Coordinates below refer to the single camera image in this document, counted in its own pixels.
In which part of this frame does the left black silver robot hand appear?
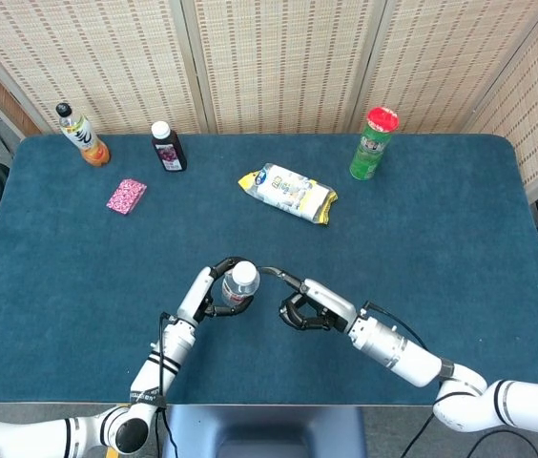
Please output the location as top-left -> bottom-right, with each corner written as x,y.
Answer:
176,256 -> 257,328

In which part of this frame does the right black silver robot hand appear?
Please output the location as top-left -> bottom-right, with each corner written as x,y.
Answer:
258,265 -> 359,334

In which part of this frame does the clear plastic water bottle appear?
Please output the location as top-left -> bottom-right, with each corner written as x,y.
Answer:
220,260 -> 261,309

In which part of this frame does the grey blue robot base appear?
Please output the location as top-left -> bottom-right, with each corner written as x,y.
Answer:
161,405 -> 368,458

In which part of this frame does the dark grape juice bottle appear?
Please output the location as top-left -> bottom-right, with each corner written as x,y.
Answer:
150,120 -> 188,174

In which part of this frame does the orange juice bottle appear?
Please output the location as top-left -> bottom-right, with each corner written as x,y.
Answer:
55,102 -> 112,168

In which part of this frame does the blue felt table mat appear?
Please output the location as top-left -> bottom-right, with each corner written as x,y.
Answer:
0,133 -> 538,406

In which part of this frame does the yellow white snack package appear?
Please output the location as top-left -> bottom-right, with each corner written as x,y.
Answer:
238,162 -> 339,226

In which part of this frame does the pink patterned tissue pack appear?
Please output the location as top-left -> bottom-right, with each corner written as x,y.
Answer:
105,177 -> 148,216

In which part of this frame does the green chip can red lid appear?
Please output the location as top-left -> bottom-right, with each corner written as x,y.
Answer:
348,106 -> 401,181

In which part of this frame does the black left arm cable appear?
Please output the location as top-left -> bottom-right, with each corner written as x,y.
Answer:
152,311 -> 179,458

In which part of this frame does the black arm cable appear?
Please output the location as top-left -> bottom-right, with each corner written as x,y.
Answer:
152,311 -> 179,458
362,300 -> 437,458

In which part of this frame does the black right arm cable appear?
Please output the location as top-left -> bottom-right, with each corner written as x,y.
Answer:
362,300 -> 437,458

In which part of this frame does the black floor cable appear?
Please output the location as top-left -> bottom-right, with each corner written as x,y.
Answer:
466,427 -> 538,458

